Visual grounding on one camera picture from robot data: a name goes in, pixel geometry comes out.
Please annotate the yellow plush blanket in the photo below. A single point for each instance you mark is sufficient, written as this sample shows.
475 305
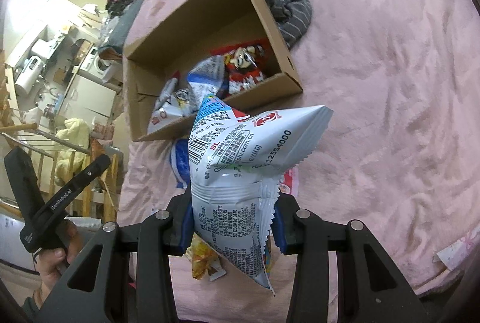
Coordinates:
74 148

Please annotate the person left hand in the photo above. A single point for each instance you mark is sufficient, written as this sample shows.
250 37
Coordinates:
48 262

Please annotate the white kitchen cabinet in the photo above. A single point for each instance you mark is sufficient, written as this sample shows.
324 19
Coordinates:
87 100

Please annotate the yellow snack packet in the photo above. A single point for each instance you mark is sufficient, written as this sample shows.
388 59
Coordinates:
204 260

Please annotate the red cartoon snack bag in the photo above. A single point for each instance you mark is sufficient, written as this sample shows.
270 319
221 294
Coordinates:
246 64

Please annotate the grey striped garment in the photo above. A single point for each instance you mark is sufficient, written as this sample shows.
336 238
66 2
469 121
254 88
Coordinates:
293 18

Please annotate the pink bed quilt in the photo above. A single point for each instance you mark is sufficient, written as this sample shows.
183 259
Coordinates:
401 152

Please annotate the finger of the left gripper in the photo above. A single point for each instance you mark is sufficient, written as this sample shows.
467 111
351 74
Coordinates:
76 185
23 182

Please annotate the white water heater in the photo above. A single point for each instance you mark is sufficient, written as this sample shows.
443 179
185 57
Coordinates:
28 76

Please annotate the small blue snack packet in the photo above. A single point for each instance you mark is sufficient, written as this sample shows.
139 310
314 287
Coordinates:
179 162

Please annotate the pile of clothes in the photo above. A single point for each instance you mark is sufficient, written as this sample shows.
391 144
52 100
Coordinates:
120 16

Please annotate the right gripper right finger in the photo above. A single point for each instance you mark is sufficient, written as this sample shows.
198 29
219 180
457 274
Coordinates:
371 287

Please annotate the white washing machine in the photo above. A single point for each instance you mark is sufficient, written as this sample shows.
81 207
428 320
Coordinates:
92 67

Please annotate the white red snack bag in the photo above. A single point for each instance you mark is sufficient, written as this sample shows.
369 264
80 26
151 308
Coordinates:
172 104

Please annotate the blue white Wangwang snack bag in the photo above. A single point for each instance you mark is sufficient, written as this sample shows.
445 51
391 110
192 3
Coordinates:
208 76

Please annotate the brown cardboard box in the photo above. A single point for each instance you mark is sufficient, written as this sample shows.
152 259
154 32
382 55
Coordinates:
188 35

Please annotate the white barcode snack bag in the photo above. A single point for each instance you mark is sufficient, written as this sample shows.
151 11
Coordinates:
236 165

